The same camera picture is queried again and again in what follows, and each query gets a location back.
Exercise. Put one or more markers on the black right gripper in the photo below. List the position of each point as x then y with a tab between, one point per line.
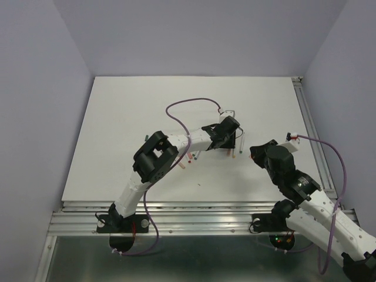
257	151

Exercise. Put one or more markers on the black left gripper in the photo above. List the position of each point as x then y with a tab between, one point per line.
231	144

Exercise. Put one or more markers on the dark green marker pen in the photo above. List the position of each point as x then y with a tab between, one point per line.
242	143

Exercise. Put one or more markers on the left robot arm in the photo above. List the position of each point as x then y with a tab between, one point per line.
156	157

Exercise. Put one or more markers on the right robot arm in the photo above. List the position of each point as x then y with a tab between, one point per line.
309	211

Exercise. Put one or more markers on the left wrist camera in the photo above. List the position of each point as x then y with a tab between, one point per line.
227	113

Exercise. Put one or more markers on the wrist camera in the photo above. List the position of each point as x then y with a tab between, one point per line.
292	143
227	113

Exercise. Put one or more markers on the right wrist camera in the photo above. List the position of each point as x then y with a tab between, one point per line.
292	143

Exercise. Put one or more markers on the aluminium right side rail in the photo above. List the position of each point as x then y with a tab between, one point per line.
320	160

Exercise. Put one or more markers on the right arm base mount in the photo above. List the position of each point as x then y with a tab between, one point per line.
280	236

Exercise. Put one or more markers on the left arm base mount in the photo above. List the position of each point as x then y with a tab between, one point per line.
122	233

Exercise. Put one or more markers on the aluminium front rail frame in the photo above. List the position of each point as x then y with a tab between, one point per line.
76	218

